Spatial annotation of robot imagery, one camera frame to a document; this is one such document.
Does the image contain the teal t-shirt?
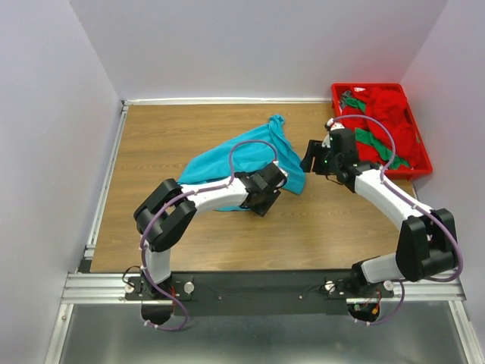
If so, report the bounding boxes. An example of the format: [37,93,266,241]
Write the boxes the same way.
[178,115,305,195]

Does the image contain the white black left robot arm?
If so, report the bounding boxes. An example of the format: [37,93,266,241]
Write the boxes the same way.
[133,162,288,300]

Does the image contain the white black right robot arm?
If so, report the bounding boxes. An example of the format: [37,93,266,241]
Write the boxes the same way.
[300,128,462,297]

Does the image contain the green t-shirt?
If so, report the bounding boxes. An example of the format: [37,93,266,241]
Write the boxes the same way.
[342,97,415,170]

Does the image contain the red t-shirt pile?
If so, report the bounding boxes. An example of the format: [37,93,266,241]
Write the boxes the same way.
[339,87,421,170]

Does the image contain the grey garment in bin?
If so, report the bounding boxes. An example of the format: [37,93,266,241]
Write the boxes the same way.
[339,89,353,108]

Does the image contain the red plastic bin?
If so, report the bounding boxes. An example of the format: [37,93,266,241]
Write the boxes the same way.
[331,83,433,180]

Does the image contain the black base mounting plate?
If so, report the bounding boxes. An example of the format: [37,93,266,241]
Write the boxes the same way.
[124,269,395,318]

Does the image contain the aluminium frame rail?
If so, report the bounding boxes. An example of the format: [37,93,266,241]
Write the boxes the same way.
[47,102,482,363]

